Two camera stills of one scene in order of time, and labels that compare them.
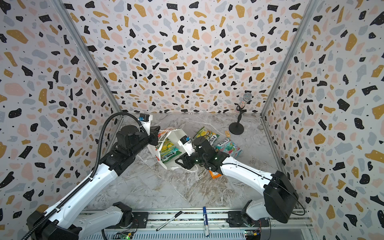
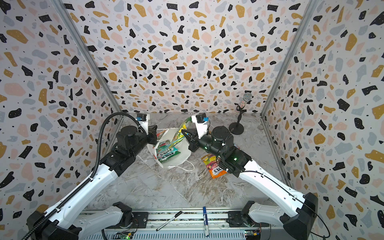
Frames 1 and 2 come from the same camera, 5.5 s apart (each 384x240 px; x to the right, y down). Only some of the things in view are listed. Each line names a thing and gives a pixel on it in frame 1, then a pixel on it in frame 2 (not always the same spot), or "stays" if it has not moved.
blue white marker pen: [205, 221] stays
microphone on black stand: [237, 128] stays
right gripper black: [186, 159] to [194, 142]
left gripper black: [153, 135] stays
